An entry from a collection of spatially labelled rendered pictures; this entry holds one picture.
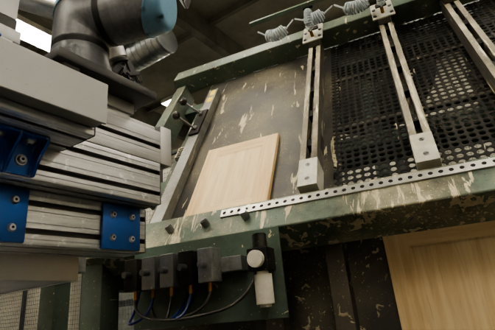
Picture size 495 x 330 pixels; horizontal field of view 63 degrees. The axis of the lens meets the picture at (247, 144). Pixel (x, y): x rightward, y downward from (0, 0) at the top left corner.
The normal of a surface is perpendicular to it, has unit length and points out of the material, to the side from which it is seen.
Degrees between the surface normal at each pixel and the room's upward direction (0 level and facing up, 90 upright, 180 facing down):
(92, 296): 90
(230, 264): 90
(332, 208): 56
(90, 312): 90
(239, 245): 90
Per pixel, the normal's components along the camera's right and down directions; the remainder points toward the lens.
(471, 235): -0.41, -0.30
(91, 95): 0.82, -0.28
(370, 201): -0.39, -0.77
